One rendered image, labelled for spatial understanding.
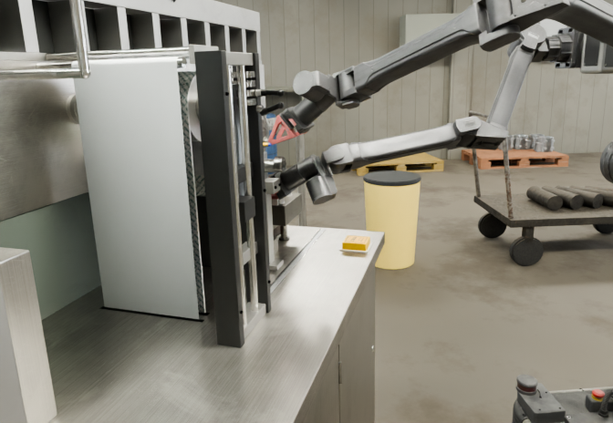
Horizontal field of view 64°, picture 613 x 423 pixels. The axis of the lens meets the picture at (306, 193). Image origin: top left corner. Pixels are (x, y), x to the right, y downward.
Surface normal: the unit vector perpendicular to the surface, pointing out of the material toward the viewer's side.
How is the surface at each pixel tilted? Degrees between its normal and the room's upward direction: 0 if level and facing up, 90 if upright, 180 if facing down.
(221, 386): 0
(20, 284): 90
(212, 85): 90
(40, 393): 90
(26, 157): 90
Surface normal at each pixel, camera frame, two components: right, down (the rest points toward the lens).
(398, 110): 0.08, 0.23
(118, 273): -0.29, 0.23
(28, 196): 0.95, 0.04
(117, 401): -0.03, -0.97
